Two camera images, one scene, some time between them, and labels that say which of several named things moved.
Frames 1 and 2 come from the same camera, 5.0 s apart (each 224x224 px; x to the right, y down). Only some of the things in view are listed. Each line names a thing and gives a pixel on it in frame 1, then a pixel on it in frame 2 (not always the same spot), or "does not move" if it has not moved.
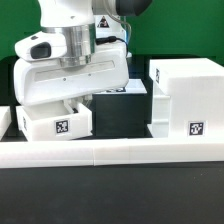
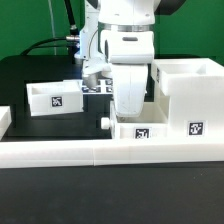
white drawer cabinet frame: [187, 98] does not move
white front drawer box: [54, 120] to [151, 124]
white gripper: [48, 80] to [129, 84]
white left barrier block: [5, 120] does not move
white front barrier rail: [96, 152] does not move
